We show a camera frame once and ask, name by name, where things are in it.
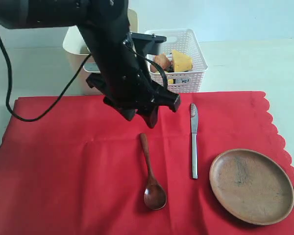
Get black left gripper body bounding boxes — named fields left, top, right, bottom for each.
left=86, top=48, right=180, bottom=113

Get blue white milk carton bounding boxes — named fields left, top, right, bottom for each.
left=168, top=62, right=190, bottom=84

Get bread piece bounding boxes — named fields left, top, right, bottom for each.
left=153, top=54, right=174, bottom=72

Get silver table knife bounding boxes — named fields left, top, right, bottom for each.
left=190, top=103, right=198, bottom=179

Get yellow cheese wedge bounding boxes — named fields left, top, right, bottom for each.
left=172, top=50, right=193, bottom=72

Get red tablecloth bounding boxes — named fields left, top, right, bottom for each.
left=0, top=92, right=294, bottom=235

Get dark wooden spoon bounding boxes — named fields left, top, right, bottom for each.
left=140, top=133, right=167, bottom=211

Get brown wooden plate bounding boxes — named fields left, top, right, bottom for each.
left=209, top=149, right=294, bottom=226

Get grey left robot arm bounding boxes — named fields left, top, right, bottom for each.
left=0, top=0, right=181, bottom=128

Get cream plastic bin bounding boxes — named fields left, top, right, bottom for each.
left=63, top=9, right=139, bottom=95

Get white perforated plastic basket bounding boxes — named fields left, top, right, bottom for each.
left=145, top=28, right=208, bottom=93

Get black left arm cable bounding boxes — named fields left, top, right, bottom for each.
left=0, top=17, right=169, bottom=122

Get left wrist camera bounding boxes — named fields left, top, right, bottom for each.
left=131, top=32, right=167, bottom=57

